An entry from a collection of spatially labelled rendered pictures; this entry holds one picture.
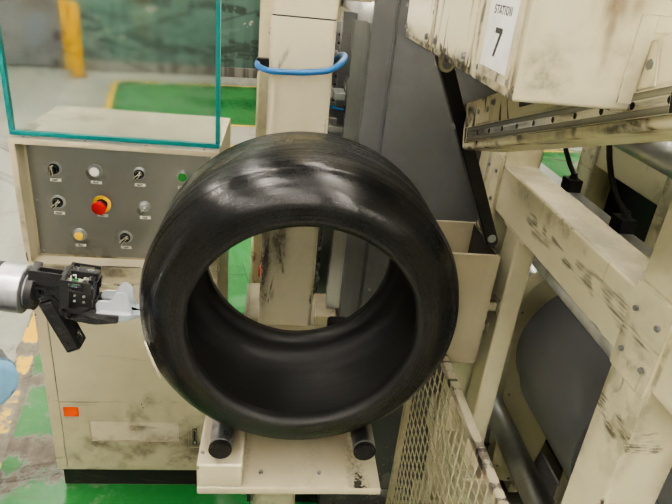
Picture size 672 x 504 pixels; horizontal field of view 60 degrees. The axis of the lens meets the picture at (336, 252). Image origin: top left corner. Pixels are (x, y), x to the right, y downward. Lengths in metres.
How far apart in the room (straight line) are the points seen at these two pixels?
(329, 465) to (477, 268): 0.54
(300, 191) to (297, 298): 0.55
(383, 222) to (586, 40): 0.42
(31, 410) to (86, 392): 0.69
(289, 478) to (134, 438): 1.03
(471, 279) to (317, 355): 0.40
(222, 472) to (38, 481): 1.34
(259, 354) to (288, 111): 0.54
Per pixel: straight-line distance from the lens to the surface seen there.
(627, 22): 0.69
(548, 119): 0.88
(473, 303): 1.42
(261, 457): 1.32
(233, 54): 10.11
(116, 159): 1.76
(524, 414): 2.04
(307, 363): 1.38
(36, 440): 2.65
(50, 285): 1.17
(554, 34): 0.66
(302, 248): 1.36
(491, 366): 1.56
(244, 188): 0.93
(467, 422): 1.18
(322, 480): 1.29
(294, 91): 1.24
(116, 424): 2.19
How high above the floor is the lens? 1.75
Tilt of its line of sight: 26 degrees down
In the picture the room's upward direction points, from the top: 6 degrees clockwise
